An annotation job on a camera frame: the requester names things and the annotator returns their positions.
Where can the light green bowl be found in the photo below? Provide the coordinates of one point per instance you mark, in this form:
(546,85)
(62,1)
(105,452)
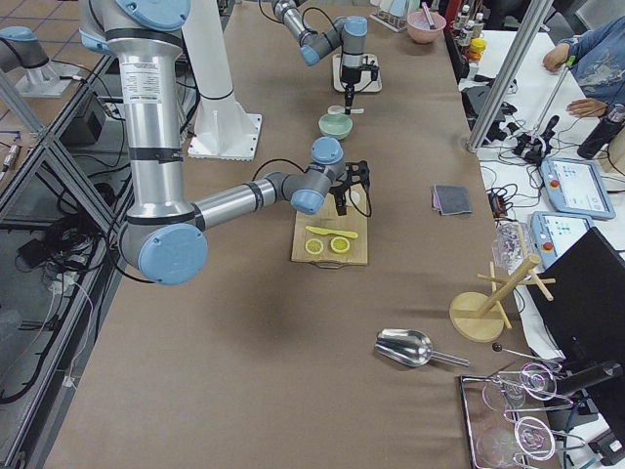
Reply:
(338,126)

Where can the pink bowl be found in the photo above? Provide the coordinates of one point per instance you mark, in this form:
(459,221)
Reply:
(419,29)

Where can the person's upper hand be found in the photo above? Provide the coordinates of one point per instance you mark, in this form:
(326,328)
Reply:
(557,57)

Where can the person's lower hand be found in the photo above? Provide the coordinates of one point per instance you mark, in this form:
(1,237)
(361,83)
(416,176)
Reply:
(587,107)

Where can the beige plastic tray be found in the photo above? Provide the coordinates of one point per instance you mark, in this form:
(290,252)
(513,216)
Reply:
(370,80)

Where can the yellow plastic knife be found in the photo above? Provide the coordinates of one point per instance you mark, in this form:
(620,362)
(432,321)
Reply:
(325,231)

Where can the bamboo cutting board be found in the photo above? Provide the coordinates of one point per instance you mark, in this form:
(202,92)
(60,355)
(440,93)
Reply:
(328,239)

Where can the left lemon half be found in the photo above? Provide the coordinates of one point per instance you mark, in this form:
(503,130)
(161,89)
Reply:
(314,246)

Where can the grey folded cloth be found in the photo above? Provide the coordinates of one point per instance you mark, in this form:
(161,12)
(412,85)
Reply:
(451,200)

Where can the metal scoop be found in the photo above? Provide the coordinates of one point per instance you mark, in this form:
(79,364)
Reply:
(412,348)

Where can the clear plastic container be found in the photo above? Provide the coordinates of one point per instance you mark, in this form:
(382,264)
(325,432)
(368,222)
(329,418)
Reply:
(512,244)

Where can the wooden mug tree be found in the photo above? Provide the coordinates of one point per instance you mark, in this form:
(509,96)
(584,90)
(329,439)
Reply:
(482,318)

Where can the lower teach pendant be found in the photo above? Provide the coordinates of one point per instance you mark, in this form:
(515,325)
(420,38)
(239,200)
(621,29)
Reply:
(554,233)

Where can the teach pendant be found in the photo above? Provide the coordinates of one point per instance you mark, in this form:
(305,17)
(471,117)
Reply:
(554,233)
(575,186)

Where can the upper teach pendant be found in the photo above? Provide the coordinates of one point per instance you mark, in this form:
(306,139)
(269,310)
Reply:
(575,186)

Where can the black monitor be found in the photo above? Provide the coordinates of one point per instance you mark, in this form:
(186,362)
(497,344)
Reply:
(586,316)

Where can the black water bottle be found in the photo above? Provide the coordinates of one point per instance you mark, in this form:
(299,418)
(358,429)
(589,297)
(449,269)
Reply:
(608,127)

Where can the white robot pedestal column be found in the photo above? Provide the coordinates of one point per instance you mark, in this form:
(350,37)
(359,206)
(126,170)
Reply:
(222,128)

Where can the aluminium frame post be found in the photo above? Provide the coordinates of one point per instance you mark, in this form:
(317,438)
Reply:
(537,12)

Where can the wire glass rack tray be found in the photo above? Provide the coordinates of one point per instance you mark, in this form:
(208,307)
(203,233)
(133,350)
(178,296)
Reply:
(505,415)

